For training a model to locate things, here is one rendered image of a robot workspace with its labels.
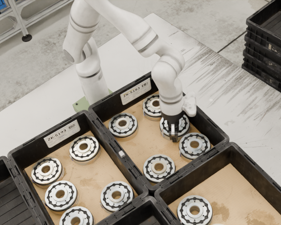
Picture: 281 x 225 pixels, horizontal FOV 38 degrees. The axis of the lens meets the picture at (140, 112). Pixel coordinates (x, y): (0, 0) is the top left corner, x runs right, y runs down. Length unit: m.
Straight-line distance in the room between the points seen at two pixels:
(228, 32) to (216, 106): 1.43
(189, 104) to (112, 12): 0.38
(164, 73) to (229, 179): 0.42
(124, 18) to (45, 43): 2.15
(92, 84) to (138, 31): 0.50
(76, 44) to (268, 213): 0.78
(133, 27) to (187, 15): 2.11
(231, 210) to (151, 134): 0.38
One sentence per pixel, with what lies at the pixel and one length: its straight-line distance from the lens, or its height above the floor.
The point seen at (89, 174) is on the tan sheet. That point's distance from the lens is 1.37.
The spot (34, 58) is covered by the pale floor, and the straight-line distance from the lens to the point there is 3.11.
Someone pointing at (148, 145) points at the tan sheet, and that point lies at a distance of 1.39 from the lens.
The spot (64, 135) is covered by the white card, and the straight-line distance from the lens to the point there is 1.42.
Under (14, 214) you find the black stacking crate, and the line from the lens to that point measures 1.39.
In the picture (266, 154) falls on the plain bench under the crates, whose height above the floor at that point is 0.70.
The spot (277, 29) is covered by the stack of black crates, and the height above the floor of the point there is 0.49.
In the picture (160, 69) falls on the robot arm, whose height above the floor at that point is 1.19.
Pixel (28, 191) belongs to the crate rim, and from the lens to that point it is 1.28.
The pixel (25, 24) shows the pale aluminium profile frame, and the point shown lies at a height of 0.13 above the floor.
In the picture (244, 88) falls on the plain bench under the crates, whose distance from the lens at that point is 1.72.
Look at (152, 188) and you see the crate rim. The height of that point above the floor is 0.93.
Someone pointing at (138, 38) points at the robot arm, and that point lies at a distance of 1.09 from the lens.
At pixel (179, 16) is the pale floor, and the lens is 3.17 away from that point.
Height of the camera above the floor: 1.98
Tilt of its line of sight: 51 degrees down
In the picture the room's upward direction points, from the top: 11 degrees counter-clockwise
